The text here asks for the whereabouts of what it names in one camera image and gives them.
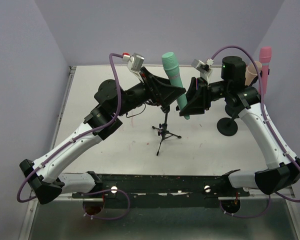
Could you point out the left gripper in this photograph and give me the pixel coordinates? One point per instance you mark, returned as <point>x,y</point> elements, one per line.
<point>151,88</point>

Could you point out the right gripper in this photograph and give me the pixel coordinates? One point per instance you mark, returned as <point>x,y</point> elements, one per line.
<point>203,93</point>

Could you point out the mint green toy microphone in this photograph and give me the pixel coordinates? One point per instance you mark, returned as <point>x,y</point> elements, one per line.
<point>172,69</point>

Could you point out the black round-base stand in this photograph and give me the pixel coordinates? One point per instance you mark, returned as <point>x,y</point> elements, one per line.
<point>227,126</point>

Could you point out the black tripod shock-mount stand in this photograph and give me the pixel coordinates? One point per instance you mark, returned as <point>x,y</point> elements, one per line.
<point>162,130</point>

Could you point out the beige toy microphone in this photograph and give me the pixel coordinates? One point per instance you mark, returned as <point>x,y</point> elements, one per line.
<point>252,71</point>

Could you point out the pink toy microphone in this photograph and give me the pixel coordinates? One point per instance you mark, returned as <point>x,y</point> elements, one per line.
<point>265,56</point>

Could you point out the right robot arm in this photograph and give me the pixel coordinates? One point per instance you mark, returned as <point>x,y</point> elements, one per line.
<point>283,165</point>

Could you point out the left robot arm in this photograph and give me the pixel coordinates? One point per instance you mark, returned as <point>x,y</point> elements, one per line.
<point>45,175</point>

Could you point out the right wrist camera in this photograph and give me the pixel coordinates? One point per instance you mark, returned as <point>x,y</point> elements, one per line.
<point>204,67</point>

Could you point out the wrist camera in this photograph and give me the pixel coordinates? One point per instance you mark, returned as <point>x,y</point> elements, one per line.
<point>134,63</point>
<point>204,67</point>

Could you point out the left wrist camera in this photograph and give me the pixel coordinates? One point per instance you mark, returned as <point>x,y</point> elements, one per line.
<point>134,63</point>

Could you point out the black front mounting rail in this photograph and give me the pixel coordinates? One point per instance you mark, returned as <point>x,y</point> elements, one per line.
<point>161,191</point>

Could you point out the aluminium side frame rail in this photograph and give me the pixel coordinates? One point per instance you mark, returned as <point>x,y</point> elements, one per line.
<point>72,70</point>

